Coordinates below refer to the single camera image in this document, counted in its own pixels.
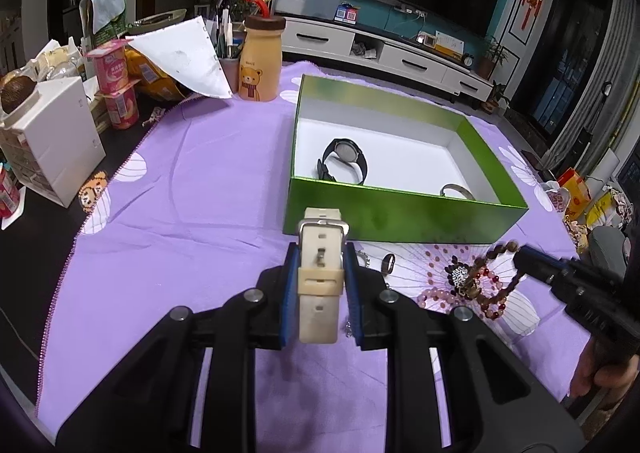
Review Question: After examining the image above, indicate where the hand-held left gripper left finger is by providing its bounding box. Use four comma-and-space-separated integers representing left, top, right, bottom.
55, 243, 302, 453

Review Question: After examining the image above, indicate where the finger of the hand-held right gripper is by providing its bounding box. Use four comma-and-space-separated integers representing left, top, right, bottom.
512, 244, 567, 285

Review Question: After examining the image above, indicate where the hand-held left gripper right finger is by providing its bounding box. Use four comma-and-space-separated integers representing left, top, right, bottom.
345, 243, 586, 453

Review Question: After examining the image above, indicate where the cream strap wristwatch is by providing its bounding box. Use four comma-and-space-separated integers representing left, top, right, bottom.
297, 207, 350, 345

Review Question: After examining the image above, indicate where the brown wooden bead bracelet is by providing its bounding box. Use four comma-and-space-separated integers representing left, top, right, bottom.
466, 240, 524, 322

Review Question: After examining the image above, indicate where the pink and red bead bracelet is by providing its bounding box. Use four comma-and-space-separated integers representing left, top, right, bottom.
417, 272, 507, 322

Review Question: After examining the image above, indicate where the green cardboard box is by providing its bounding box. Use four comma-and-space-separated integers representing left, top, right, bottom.
283, 74, 530, 245

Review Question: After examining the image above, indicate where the person's right hand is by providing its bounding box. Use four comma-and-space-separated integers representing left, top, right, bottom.
569, 337, 640, 400

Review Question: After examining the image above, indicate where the orange cardboard box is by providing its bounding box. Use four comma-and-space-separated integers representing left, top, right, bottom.
556, 167, 592, 204

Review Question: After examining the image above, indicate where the purple floral cloth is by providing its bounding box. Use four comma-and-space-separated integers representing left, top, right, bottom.
35, 60, 597, 453

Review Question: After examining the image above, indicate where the black wristwatch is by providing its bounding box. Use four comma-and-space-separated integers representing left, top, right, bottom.
316, 138, 370, 186

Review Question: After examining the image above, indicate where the potted plant on floor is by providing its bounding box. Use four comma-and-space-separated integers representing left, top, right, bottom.
481, 82, 512, 114

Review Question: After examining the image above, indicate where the grey curtain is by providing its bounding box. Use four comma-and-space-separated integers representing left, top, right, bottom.
546, 0, 640, 174

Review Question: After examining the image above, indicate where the potted plant on cabinet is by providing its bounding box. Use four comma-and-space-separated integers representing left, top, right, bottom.
477, 35, 509, 80

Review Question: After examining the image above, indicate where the bear bead coaster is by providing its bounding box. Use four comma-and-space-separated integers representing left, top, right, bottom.
79, 171, 110, 209

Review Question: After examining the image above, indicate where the yellow bear bottle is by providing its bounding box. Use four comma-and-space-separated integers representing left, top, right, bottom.
238, 0, 287, 103

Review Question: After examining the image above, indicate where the yellow and white desk calendar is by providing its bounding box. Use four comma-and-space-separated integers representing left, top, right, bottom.
433, 31, 464, 59

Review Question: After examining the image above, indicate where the white television cabinet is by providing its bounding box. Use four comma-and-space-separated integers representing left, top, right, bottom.
279, 15, 494, 102

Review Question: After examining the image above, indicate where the pen holder with pens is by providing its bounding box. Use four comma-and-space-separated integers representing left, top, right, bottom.
214, 8, 247, 92

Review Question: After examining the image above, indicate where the white paper sheet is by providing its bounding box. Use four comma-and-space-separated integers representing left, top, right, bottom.
130, 16, 234, 100

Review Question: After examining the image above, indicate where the yellow snack bag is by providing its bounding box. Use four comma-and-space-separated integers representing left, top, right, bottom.
124, 45, 187, 102

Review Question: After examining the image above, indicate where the pink yogurt cup pack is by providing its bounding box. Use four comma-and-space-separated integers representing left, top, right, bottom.
82, 40, 141, 130

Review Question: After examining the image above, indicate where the white drawer organizer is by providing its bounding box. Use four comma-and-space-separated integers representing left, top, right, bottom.
0, 76, 107, 209

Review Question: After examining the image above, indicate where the clear plastic storage box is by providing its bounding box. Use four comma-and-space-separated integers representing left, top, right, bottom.
273, 0, 346, 19

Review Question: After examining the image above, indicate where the olive green dish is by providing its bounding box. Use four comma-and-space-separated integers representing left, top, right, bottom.
126, 9, 189, 36

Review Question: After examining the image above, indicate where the brown coconut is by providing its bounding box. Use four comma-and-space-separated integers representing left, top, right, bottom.
0, 74, 39, 114

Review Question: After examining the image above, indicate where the green package with towel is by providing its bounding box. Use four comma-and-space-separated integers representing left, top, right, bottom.
78, 0, 126, 50

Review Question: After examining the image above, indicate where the silver bracelet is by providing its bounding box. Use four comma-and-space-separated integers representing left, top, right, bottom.
440, 184, 476, 202

